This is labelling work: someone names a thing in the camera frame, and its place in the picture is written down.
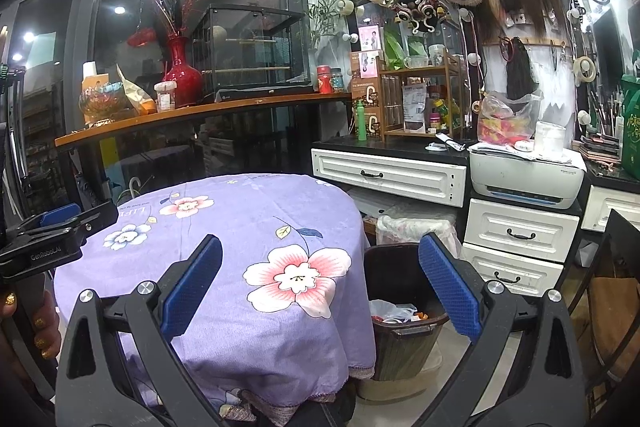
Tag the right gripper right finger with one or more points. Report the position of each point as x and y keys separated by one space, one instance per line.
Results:
x=545 y=385

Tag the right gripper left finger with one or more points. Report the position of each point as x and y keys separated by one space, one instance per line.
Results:
x=94 y=387

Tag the dark trash bin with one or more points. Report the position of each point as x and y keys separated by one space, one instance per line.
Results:
x=406 y=313

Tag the hand with gold nails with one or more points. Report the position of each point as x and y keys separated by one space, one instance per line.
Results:
x=46 y=321

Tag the white drawer cabinet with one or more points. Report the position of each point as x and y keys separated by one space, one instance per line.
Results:
x=526 y=240

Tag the orange wooden counter shelf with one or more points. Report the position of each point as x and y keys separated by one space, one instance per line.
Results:
x=81 y=137

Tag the white printer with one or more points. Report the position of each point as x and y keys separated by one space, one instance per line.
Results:
x=544 y=178

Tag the white wide desk drawer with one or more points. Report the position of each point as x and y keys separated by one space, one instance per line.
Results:
x=428 y=181

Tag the purple floral tablecloth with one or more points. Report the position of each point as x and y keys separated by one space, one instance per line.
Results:
x=286 y=322

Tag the red ceramic vase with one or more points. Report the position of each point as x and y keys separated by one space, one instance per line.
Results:
x=188 y=80

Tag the bag of snacks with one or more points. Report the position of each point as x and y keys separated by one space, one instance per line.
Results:
x=503 y=121

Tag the glass display case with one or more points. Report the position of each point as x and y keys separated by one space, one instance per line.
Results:
x=244 y=51

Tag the wooden desktop shelf rack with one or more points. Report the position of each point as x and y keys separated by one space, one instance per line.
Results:
x=419 y=102

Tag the green bottle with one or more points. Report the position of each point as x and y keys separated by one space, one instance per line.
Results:
x=361 y=122

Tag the green shopping bag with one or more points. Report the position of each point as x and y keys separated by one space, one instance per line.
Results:
x=631 y=136

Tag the red tin can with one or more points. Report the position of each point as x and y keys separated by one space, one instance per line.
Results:
x=324 y=78

